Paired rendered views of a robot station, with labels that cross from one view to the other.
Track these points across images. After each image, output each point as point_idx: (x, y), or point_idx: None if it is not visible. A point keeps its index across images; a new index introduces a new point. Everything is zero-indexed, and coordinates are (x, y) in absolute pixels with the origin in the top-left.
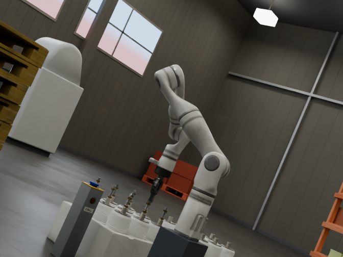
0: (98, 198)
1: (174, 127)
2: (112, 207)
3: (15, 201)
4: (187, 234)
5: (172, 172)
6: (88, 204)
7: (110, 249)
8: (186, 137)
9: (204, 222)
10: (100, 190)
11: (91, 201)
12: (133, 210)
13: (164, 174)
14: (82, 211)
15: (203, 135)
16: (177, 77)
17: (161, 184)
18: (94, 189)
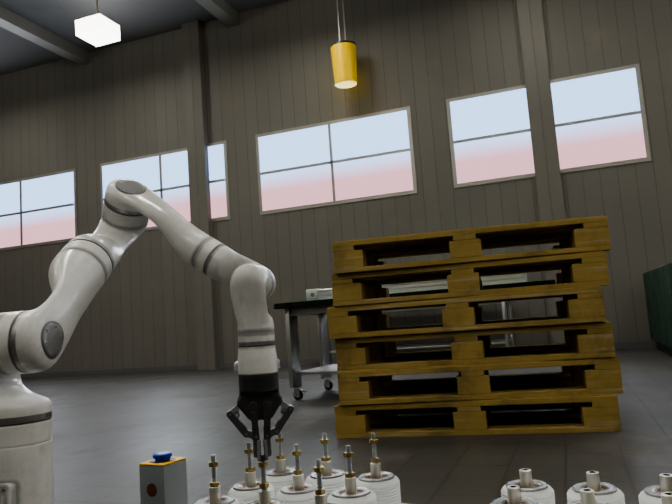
0: (160, 482)
1: (218, 280)
2: (242, 491)
3: (429, 502)
4: None
5: (257, 373)
6: (147, 499)
7: None
8: (232, 287)
9: (0, 497)
10: (156, 465)
11: (148, 491)
12: (375, 481)
13: (240, 387)
14: None
15: (51, 287)
16: (105, 201)
17: (250, 411)
18: (145, 468)
